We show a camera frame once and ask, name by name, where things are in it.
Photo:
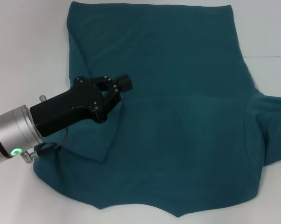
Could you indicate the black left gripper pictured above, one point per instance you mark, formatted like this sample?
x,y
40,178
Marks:
x,y
65,109

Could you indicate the teal blue shirt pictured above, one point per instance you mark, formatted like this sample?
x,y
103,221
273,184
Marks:
x,y
177,105

